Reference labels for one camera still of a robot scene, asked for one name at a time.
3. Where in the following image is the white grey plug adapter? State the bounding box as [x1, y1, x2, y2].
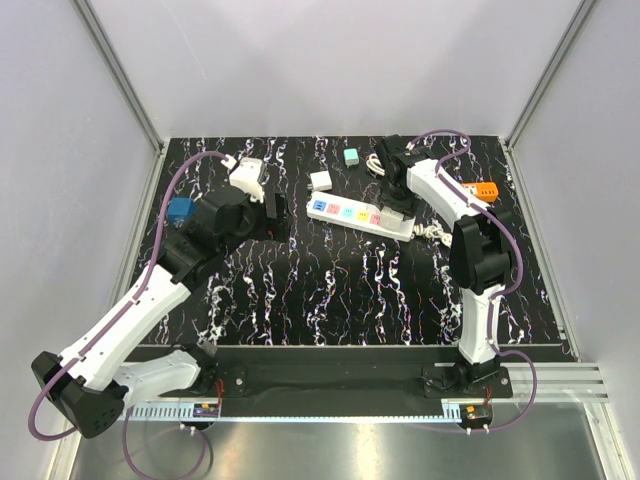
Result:
[379, 207, 404, 232]

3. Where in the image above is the white multicolour power strip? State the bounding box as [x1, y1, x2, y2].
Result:
[306, 192, 415, 242]

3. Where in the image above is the teal plug adapter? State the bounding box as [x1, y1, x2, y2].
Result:
[343, 148, 359, 167]

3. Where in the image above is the white charger adapter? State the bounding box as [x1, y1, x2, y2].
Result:
[308, 171, 332, 192]

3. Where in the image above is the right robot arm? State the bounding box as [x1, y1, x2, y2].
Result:
[374, 135, 521, 397]

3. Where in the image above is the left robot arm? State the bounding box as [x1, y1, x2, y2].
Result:
[31, 187, 292, 439]

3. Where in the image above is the black marble pattern mat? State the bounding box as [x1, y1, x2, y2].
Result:
[133, 136, 568, 346]

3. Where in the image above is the orange power strip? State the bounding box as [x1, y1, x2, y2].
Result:
[461, 182, 499, 204]

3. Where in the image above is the blue cube adapter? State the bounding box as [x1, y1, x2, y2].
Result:
[166, 197, 197, 229]

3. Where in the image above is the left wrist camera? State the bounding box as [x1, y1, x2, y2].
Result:
[229, 157, 265, 203]

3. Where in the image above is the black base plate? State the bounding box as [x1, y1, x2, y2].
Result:
[215, 346, 513, 421]

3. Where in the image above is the white slotted cable duct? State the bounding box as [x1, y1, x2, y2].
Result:
[129, 402, 221, 422]

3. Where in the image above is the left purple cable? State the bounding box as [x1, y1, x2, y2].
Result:
[27, 151, 236, 476]

